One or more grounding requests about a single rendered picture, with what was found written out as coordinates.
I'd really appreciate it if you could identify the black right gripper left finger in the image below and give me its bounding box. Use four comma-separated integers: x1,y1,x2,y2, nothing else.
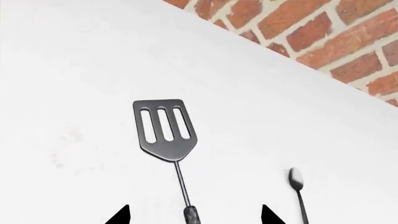
104,203,131,224

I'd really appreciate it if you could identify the black slotted spatula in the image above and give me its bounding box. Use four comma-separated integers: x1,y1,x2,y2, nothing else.
132,99,202,224

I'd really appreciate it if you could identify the metal spoon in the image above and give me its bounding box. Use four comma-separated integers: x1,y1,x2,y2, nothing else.
289,167,310,224

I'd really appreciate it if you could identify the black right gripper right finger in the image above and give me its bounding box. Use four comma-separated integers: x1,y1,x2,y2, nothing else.
261,203,287,224

